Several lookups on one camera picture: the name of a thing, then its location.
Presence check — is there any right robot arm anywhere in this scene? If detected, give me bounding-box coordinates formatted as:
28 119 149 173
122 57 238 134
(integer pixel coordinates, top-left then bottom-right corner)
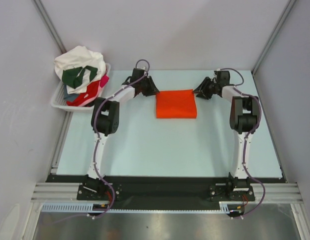
192 68 262 180

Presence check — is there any green and white t shirt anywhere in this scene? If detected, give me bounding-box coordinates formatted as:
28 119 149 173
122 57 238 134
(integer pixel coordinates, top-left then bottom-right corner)
61 65 98 89

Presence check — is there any white slotted cable duct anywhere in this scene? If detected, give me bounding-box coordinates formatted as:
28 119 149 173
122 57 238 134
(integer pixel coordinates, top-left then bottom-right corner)
42 202 243 214

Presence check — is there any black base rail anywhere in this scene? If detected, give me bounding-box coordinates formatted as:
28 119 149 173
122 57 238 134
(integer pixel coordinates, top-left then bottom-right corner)
46 174 286 208

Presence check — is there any orange t shirt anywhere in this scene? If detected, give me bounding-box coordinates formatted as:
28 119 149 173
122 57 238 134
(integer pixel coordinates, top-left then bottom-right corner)
155 89 197 119

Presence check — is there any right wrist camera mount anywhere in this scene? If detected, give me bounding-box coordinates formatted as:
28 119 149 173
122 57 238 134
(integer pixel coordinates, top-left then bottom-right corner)
214 70 221 76

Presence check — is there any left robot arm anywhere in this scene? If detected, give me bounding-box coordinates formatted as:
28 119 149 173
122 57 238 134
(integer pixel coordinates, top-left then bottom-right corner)
87 67 160 179

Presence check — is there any pink garment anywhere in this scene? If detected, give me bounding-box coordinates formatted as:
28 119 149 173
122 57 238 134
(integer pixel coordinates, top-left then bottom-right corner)
99 74 110 88

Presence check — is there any grey t shirt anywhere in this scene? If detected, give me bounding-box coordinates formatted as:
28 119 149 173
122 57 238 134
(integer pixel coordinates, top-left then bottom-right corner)
63 85 79 102

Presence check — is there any red t shirt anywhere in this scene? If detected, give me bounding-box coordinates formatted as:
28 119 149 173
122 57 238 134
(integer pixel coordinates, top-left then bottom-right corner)
66 80 103 107

